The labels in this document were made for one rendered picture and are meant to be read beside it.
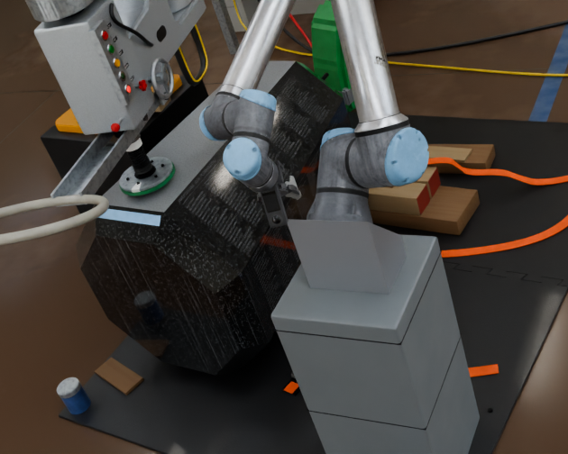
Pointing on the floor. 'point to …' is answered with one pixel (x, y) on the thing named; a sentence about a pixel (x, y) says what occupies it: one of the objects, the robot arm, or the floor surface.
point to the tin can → (73, 395)
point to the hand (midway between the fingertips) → (286, 202)
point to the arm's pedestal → (382, 360)
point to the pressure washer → (330, 53)
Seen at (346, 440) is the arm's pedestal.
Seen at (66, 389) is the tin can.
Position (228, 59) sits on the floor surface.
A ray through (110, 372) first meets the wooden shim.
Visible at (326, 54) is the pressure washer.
